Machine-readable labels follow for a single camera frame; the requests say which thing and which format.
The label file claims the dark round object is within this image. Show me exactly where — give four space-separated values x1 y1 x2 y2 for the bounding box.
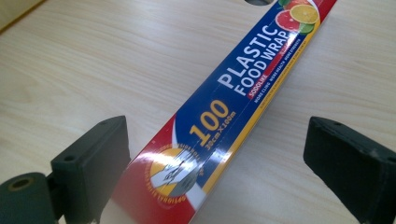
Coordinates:
244 0 273 7

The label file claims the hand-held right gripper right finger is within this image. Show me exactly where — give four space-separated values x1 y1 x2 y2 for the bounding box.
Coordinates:
303 116 396 224

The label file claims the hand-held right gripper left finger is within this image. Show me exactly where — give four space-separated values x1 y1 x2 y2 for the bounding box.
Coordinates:
50 115 132 224

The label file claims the blue and red wrap box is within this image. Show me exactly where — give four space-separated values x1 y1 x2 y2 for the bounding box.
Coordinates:
106 0 339 224

